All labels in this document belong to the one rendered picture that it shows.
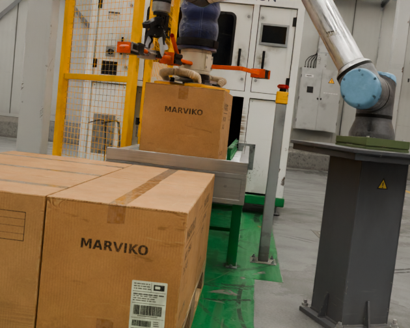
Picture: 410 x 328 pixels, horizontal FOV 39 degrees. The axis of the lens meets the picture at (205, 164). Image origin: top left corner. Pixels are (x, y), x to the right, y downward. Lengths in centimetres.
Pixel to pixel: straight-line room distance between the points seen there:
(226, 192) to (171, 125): 43
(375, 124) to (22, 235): 146
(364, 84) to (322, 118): 933
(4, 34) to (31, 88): 862
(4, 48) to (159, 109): 956
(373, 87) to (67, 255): 129
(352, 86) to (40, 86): 209
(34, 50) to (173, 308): 245
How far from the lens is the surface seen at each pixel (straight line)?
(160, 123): 291
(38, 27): 380
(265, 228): 343
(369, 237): 248
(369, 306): 255
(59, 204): 166
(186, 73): 301
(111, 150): 290
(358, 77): 231
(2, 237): 174
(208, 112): 287
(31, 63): 379
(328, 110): 1165
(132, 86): 365
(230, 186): 283
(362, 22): 1223
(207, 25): 315
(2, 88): 1230
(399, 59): 583
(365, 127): 247
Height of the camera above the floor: 81
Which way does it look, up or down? 5 degrees down
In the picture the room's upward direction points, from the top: 6 degrees clockwise
